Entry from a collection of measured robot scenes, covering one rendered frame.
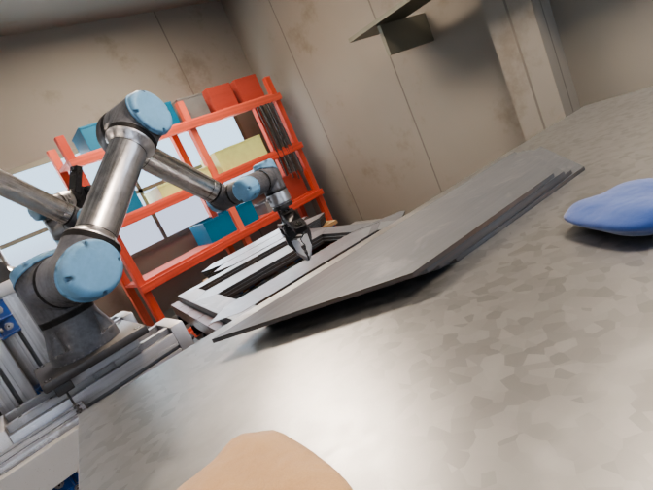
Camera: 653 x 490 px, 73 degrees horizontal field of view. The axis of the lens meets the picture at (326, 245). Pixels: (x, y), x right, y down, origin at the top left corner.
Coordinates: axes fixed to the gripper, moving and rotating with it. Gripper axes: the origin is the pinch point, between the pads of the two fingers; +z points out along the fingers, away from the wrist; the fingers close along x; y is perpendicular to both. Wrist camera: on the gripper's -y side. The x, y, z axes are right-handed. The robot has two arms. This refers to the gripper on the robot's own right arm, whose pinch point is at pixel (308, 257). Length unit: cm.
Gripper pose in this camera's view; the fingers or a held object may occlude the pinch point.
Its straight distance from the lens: 152.6
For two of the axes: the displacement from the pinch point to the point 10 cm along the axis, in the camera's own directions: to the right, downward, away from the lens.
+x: -8.5, 4.5, -2.7
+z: 4.0, 8.9, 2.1
